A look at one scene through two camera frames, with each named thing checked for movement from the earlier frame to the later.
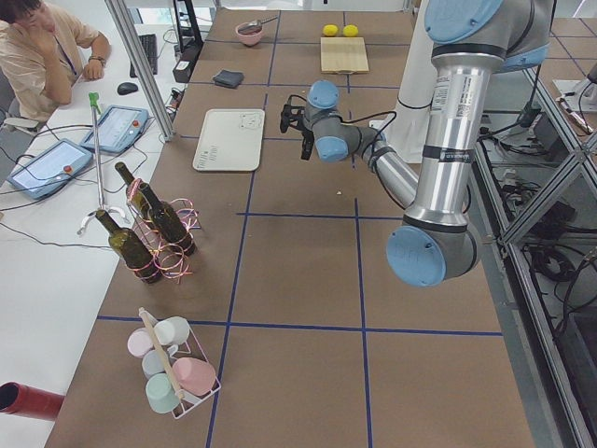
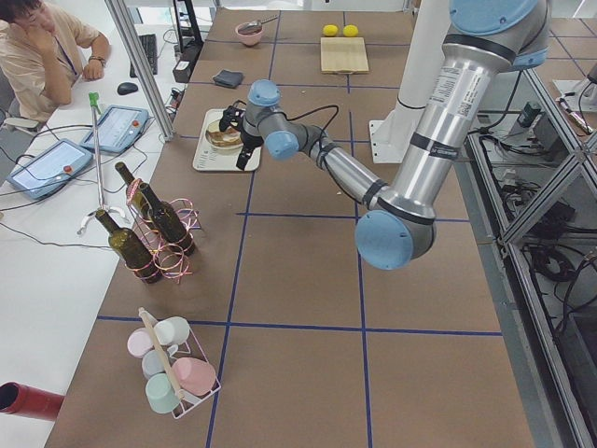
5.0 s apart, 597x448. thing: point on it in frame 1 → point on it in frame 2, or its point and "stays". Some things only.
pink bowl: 249,33 stays
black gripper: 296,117 → 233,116
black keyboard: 149,43 stays
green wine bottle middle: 170,225 stays
